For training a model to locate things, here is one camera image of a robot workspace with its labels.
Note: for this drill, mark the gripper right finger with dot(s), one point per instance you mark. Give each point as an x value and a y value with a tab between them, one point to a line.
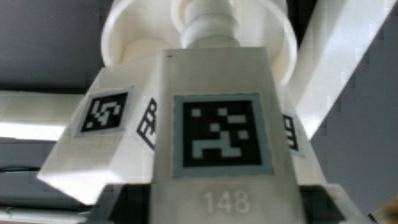
329	207

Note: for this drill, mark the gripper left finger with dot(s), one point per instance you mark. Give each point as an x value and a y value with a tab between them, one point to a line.
121	207

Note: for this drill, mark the white round stool seat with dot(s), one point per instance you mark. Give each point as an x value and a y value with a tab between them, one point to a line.
150	20

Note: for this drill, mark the white front barrier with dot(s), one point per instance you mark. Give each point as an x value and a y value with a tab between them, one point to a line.
36	114

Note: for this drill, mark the white right barrier block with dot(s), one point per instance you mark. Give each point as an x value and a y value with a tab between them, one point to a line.
345	24

